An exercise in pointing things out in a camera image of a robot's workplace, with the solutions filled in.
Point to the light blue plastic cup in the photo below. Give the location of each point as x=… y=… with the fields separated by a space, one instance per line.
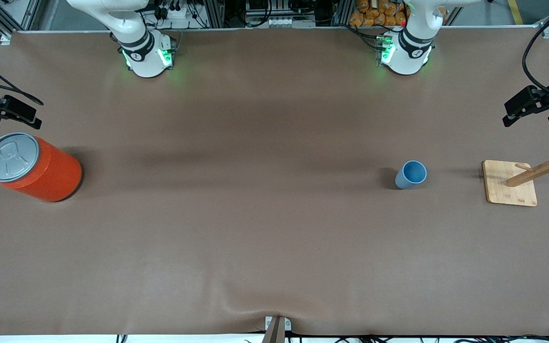
x=410 y=175

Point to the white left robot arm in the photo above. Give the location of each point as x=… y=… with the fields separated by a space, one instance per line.
x=405 y=57

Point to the wooden cup rack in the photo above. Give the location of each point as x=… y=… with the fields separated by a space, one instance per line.
x=510 y=183

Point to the orange can with grey lid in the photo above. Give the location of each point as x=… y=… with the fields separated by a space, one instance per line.
x=45 y=174

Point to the white power strip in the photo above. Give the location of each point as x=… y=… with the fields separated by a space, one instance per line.
x=177 y=12

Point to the orange packaged snacks pile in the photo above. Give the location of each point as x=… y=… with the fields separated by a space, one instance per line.
x=374 y=14

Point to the brown table mat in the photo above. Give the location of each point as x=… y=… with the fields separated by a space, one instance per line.
x=274 y=190

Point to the white terminal strip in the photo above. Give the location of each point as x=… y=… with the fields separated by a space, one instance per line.
x=289 y=22

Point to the grey metal table clamp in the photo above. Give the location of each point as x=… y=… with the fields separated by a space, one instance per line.
x=277 y=328

